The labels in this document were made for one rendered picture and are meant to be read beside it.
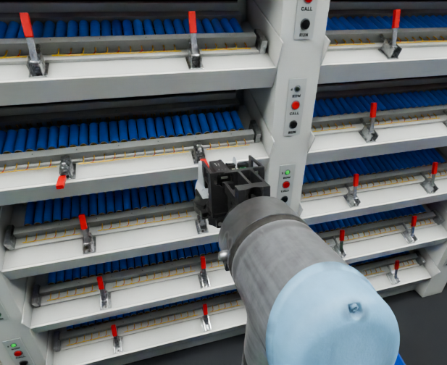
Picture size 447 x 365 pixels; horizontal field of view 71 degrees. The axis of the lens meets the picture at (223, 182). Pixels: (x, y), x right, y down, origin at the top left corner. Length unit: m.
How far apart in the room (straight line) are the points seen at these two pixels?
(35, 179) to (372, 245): 0.97
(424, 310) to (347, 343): 1.25
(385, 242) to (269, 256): 0.94
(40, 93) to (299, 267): 0.52
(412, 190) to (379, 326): 0.88
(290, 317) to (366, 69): 0.64
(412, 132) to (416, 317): 0.74
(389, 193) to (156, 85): 0.73
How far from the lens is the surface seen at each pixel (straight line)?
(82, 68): 0.63
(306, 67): 0.69
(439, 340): 1.41
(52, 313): 0.96
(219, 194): 0.39
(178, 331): 1.08
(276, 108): 0.68
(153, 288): 0.93
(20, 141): 0.77
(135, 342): 1.08
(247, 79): 0.65
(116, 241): 0.79
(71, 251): 0.81
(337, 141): 0.82
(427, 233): 1.28
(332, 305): 0.21
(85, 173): 0.69
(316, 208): 0.90
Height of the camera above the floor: 1.01
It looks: 30 degrees down
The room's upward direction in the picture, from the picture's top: straight up
